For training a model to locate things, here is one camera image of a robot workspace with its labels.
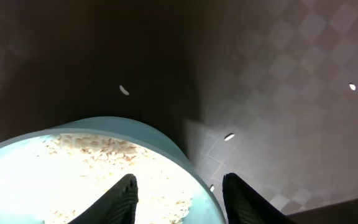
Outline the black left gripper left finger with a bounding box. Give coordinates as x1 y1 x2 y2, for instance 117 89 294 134
69 174 139 224

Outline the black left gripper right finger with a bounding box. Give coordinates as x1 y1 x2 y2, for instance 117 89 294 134
223 173 295 224

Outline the light blue rice bowl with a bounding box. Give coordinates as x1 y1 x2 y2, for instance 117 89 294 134
0 117 225 224

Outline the brown serving tray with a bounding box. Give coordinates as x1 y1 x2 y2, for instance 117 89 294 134
0 0 358 223

